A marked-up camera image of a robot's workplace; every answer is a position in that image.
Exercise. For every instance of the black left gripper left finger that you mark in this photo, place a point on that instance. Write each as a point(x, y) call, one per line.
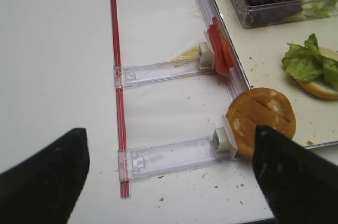
point(45, 187)

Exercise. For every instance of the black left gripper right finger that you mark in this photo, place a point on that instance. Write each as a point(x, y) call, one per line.
point(298, 185)

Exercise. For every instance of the green lettuce leaf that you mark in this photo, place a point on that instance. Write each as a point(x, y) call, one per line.
point(309, 62)

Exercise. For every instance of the tomato slices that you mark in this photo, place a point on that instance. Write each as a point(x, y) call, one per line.
point(222, 49)

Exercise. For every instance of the white pusher block tomato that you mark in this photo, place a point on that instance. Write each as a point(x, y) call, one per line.
point(206, 55)

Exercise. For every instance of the white pusher block bun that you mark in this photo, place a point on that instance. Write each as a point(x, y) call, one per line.
point(224, 139)

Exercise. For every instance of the toasted bun slice left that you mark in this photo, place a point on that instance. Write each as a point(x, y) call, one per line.
point(255, 107)

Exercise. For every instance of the clear pusher track lower left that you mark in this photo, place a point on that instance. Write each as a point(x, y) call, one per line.
point(144, 162)

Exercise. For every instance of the clear pusher track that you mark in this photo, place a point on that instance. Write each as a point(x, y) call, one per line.
point(130, 76)
point(144, 162)

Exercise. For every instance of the bottom bun half on tray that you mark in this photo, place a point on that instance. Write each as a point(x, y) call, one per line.
point(317, 88)

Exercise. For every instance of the clear pusher track upper left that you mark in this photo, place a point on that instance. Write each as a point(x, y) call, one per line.
point(130, 76)

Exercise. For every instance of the white metal tray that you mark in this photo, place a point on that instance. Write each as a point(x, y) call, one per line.
point(260, 51)

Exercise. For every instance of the left red rail strip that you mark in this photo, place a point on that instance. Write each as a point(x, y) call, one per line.
point(119, 91)

